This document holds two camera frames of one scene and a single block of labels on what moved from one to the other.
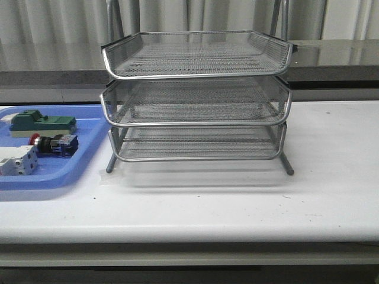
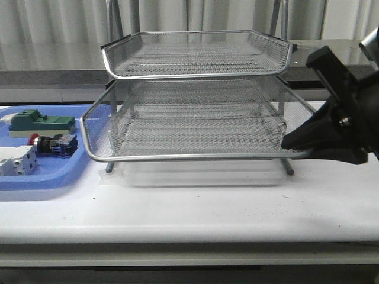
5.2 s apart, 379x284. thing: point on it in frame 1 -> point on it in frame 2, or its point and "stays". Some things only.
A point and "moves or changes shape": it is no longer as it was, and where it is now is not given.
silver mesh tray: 195,102 moves or changes shape
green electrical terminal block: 31,122 stays
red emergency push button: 61,145 stays
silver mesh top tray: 182,53 stays
